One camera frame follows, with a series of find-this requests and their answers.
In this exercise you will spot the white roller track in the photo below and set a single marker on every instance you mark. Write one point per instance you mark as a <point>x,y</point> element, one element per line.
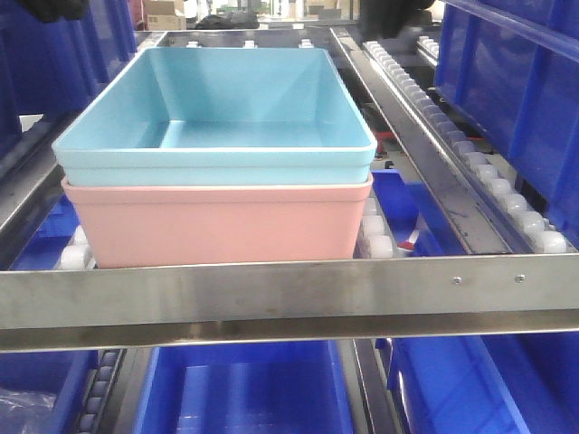
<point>502,206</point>
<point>77,254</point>
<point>375,240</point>

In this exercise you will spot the pink plastic box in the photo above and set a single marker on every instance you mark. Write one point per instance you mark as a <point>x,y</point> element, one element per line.
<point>183,225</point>

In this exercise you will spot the blue bin lower left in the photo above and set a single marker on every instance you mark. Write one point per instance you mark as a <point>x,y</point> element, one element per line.
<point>44,392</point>

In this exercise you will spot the blue bin left shelf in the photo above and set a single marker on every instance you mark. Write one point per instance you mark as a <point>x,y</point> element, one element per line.
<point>56,56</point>

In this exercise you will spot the blue bin below shelf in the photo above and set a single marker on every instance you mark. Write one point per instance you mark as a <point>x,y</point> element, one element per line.
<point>415,220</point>

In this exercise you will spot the white roller track right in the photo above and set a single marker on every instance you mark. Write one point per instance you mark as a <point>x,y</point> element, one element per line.
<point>502,206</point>

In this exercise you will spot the white roller track left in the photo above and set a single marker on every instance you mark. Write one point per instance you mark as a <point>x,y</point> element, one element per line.
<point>77,254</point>

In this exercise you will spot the blue bin right shelf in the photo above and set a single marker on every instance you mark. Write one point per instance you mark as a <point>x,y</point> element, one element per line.
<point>511,69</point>

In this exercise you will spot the white roller track centre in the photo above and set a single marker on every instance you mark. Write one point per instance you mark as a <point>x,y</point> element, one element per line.
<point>375,240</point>

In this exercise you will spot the blue bin shelf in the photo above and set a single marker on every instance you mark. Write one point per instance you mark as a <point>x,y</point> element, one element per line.
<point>511,69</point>
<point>56,56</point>

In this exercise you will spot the cardboard box background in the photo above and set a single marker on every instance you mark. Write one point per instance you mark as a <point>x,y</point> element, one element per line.
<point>164,15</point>

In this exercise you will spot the blue bin lower middle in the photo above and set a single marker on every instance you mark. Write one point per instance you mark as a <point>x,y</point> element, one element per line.
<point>283,387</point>

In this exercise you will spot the stainless steel shelf rack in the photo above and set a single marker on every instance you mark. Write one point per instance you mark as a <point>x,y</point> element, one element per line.
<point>499,284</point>

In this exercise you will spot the blue bin lower right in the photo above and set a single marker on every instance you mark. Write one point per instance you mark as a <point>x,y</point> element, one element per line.
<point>484,384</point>

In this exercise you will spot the light blue plastic box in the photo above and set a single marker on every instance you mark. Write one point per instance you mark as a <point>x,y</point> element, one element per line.
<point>220,116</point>

